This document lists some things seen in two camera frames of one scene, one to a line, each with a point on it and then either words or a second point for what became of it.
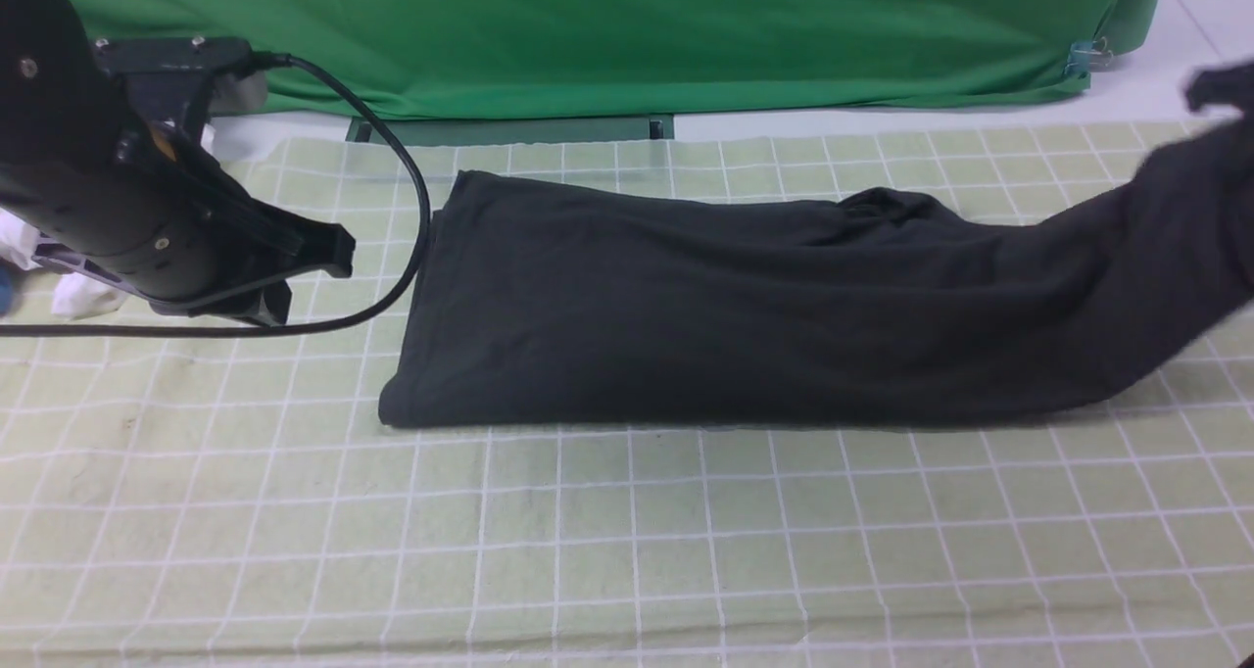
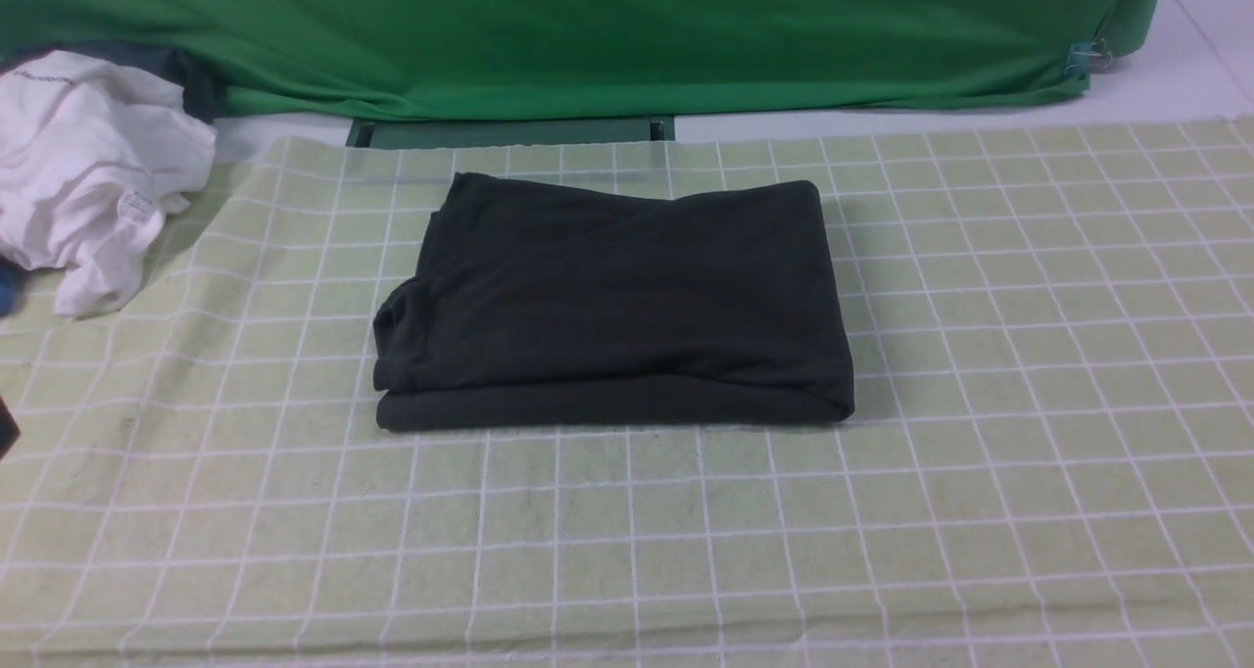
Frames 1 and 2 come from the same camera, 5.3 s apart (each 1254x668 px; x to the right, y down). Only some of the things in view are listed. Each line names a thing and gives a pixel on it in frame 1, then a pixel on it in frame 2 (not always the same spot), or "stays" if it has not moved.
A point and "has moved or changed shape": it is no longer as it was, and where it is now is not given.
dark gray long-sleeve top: x=562 y=300 has moved or changed shape
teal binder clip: x=1085 y=56 stays
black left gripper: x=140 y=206 to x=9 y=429
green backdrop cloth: x=381 y=40 stays
